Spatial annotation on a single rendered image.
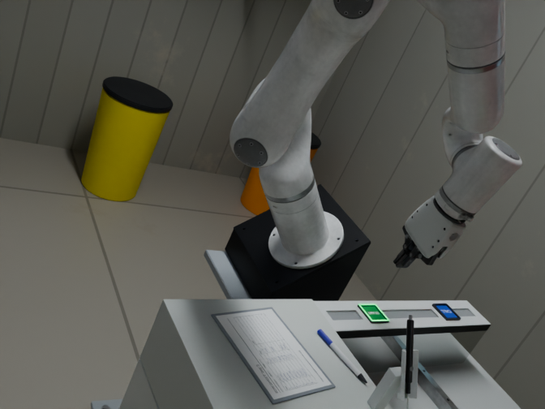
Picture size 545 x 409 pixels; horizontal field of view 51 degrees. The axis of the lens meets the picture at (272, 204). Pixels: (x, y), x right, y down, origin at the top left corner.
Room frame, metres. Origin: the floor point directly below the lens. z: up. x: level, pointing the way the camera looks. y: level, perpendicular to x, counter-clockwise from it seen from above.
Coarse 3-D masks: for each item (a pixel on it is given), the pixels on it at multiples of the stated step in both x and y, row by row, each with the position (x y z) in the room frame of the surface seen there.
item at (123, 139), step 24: (120, 96) 2.70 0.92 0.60; (144, 96) 2.86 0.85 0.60; (96, 120) 2.78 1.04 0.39; (120, 120) 2.70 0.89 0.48; (144, 120) 2.74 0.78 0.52; (96, 144) 2.74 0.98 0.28; (120, 144) 2.72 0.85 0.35; (144, 144) 2.79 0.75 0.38; (96, 168) 2.73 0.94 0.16; (120, 168) 2.73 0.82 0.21; (144, 168) 2.87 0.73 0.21; (96, 192) 2.73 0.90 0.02; (120, 192) 2.77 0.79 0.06
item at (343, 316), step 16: (320, 304) 1.07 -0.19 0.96; (336, 304) 1.10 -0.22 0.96; (352, 304) 1.13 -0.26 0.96; (384, 304) 1.19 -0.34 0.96; (400, 304) 1.23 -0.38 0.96; (416, 304) 1.26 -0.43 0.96; (448, 304) 1.34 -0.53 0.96; (464, 304) 1.38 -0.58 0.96; (336, 320) 1.05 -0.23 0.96; (352, 320) 1.07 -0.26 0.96; (400, 320) 1.16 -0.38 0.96; (416, 320) 1.19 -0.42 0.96; (432, 320) 1.23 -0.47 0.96; (464, 320) 1.30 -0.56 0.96; (480, 320) 1.34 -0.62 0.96
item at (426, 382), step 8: (424, 368) 1.19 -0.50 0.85; (424, 376) 1.16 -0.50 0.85; (424, 384) 1.15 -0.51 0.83; (432, 384) 1.14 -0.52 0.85; (432, 392) 1.13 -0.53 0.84; (440, 392) 1.13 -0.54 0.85; (432, 400) 1.12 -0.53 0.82; (440, 400) 1.11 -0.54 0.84; (448, 400) 1.11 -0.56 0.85; (440, 408) 1.10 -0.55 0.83; (448, 408) 1.09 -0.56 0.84; (456, 408) 1.09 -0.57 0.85
